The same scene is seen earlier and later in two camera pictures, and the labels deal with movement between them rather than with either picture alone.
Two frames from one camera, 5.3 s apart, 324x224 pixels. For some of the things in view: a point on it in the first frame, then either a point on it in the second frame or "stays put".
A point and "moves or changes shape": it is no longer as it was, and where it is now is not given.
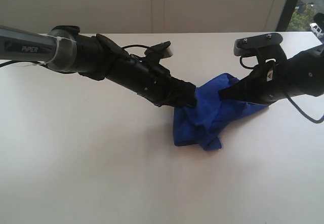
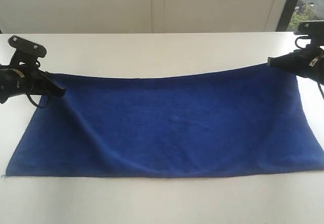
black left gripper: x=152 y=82 to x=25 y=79
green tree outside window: x=301 y=17 stays put
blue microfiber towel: x=201 y=124 moves or changes shape
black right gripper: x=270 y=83 to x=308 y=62
